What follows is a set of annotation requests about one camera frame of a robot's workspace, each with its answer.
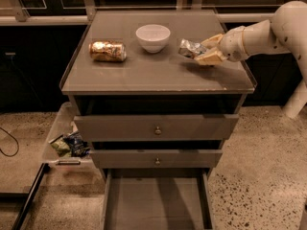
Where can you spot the grey drawer cabinet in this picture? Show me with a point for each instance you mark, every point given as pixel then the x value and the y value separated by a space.
pixel 163 83

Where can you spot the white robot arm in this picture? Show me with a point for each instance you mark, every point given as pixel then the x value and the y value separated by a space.
pixel 285 32

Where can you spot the grey top drawer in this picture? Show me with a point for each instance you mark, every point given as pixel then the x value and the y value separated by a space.
pixel 113 128

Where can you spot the clear plastic storage bin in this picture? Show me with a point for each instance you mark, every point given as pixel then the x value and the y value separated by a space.
pixel 63 124

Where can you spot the grey middle drawer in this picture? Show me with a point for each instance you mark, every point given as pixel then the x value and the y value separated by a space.
pixel 144 158

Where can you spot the white ceramic bowl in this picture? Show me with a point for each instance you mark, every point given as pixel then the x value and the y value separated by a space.
pixel 152 37

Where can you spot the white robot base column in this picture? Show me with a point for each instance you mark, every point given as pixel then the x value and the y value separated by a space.
pixel 297 101

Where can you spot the silver blue redbull can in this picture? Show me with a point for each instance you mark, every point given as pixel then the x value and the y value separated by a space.
pixel 191 49

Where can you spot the grey drawer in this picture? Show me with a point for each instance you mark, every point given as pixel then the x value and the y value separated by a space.
pixel 113 128
pixel 144 158
pixel 157 199

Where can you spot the dark blue snack bag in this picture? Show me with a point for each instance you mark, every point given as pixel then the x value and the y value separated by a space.
pixel 78 147

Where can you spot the black floor rail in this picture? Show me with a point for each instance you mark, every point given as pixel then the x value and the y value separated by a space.
pixel 23 201

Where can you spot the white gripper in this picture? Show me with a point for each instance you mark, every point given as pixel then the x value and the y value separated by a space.
pixel 232 43

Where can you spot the brass top drawer knob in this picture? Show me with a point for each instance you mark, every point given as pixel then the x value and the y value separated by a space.
pixel 157 131

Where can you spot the gold soda can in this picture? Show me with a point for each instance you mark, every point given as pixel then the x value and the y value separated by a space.
pixel 108 51

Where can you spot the grey bottom drawer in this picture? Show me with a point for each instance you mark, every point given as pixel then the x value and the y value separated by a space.
pixel 157 199

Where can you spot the green snack bag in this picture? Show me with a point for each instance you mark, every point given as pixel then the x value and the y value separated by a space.
pixel 62 149

